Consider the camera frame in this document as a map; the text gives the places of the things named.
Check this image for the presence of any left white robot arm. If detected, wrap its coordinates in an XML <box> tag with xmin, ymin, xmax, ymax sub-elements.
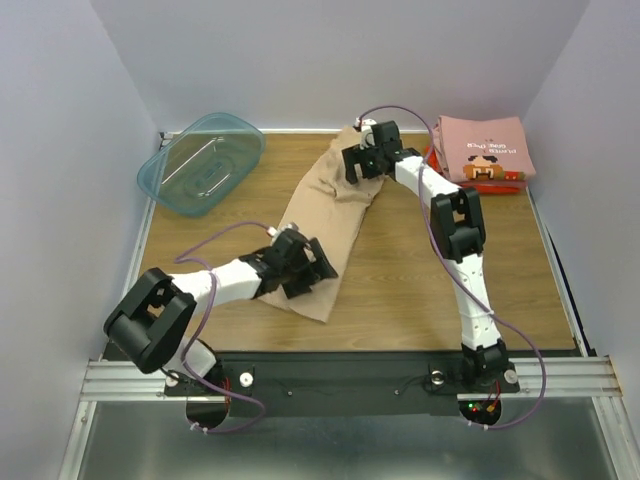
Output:
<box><xmin>103</xmin><ymin>224</ymin><xmax>338</xmax><ymax>394</ymax></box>

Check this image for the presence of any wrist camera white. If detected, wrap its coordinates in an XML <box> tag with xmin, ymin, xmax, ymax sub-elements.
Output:
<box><xmin>353</xmin><ymin>118</ymin><xmax>377</xmax><ymax>149</ymax></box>
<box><xmin>267</xmin><ymin>222</ymin><xmax>299</xmax><ymax>240</ymax></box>

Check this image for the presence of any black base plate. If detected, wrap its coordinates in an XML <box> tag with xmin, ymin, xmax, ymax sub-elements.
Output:
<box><xmin>164</xmin><ymin>351</ymin><xmax>521</xmax><ymax>419</ymax></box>

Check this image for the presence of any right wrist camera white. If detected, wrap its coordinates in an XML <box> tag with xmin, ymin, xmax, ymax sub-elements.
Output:
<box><xmin>353</xmin><ymin>118</ymin><xmax>377</xmax><ymax>149</ymax></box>

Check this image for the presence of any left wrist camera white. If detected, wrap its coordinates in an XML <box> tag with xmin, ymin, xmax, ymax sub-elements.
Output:
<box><xmin>267</xmin><ymin>222</ymin><xmax>299</xmax><ymax>240</ymax></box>

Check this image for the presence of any beige t shirt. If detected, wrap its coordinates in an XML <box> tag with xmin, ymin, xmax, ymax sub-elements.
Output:
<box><xmin>261</xmin><ymin>127</ymin><xmax>384</xmax><ymax>323</ymax></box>

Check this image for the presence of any red folded t shirt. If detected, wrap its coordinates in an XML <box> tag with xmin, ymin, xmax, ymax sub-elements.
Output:
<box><xmin>427</xmin><ymin>151</ymin><xmax>527</xmax><ymax>195</ymax></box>

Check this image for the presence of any teal plastic bin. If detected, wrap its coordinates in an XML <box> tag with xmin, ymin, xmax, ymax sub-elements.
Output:
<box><xmin>137</xmin><ymin>113</ymin><xmax>266</xmax><ymax>217</ymax></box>

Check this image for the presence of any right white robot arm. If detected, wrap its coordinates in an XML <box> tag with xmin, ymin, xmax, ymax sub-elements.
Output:
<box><xmin>342</xmin><ymin>119</ymin><xmax>510</xmax><ymax>390</ymax></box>

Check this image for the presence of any pink folded t shirt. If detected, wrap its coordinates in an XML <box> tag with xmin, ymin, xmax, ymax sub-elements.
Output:
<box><xmin>434</xmin><ymin>116</ymin><xmax>536</xmax><ymax>184</ymax></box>

